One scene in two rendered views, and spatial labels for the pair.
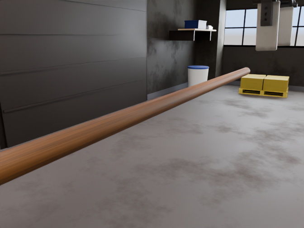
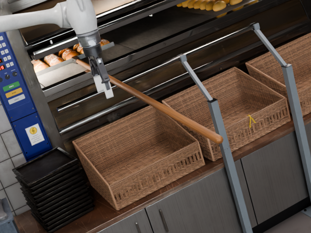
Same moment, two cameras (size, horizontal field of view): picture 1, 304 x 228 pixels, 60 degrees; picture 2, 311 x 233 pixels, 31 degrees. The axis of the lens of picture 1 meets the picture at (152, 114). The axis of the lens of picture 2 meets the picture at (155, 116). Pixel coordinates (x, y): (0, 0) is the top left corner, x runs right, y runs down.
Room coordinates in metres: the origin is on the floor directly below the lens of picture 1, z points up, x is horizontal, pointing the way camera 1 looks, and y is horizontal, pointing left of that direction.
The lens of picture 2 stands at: (2.01, -1.80, 2.00)
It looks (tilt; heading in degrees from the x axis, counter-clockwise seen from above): 21 degrees down; 130
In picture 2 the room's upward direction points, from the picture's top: 18 degrees counter-clockwise
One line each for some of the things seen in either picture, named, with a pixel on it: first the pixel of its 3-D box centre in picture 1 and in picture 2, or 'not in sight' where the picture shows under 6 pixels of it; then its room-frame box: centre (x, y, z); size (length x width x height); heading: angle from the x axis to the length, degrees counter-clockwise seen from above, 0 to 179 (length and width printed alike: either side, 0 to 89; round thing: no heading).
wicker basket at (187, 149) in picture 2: not in sight; (137, 152); (0.09, 0.27, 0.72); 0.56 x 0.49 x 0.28; 60
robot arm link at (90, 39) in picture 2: not in sight; (89, 38); (0.48, -0.20, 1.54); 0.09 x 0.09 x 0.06
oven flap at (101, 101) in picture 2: not in sight; (188, 58); (0.16, 0.90, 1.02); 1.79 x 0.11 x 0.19; 59
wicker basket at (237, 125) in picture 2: not in sight; (225, 110); (0.39, 0.78, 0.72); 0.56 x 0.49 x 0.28; 61
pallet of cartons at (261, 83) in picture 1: (264, 84); not in sight; (6.38, -2.75, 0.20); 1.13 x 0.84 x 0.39; 56
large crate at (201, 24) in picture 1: (195, 25); not in sight; (6.39, -1.00, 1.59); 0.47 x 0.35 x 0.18; 146
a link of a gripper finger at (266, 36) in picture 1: (267, 26); (98, 83); (0.42, -0.17, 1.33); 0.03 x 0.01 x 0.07; 55
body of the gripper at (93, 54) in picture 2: not in sight; (94, 56); (0.47, -0.20, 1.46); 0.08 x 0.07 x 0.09; 145
